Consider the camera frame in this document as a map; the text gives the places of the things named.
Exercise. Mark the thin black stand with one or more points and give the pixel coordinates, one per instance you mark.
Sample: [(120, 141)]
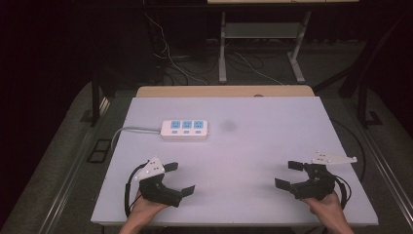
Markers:
[(95, 100)]

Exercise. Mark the person's left hand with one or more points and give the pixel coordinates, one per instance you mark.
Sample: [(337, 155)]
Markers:
[(144, 209)]

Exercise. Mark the metal floor rail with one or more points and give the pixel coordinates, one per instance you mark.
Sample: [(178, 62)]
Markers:
[(386, 165), (74, 162)]

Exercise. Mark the white table mat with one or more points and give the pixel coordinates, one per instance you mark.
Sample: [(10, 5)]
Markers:
[(246, 152)]

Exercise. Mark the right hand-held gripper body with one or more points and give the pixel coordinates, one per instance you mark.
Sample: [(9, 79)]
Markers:
[(316, 187)]

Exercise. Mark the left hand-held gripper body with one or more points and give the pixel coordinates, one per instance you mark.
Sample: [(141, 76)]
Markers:
[(159, 190)]

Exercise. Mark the person's right hand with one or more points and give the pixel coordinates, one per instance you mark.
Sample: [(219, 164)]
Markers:
[(328, 209)]

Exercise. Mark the black floor frame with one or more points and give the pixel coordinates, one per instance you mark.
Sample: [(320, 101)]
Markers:
[(100, 150)]

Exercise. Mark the white power strip blue sockets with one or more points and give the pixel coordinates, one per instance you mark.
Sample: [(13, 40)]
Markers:
[(184, 130)]

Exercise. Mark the white metal desk frame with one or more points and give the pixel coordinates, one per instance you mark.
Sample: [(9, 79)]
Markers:
[(259, 30)]

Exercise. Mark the thick black stand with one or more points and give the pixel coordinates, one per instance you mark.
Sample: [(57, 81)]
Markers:
[(363, 97)]

